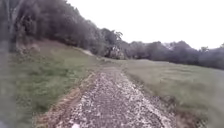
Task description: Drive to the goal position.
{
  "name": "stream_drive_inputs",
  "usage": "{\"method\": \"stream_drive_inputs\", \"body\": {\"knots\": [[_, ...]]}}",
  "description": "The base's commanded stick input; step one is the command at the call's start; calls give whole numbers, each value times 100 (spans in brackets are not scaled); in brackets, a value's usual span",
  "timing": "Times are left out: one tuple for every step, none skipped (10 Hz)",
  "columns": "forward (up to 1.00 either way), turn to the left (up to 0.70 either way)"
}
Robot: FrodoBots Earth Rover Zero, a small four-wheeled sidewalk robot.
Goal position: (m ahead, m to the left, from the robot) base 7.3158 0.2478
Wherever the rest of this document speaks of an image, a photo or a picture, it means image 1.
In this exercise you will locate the grey gravel path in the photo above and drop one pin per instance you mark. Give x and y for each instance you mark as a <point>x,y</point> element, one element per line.
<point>111,103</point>

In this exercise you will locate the wood of trees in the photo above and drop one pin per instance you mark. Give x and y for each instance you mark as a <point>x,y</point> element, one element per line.
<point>66,26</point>

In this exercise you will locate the grass verge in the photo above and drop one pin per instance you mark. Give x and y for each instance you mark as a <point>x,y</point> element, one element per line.
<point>46,73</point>

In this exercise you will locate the robot's own part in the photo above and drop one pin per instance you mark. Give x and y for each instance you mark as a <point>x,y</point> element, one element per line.
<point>75,126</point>

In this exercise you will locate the grass meadow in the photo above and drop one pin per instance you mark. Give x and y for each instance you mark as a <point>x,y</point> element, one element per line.
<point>186,80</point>

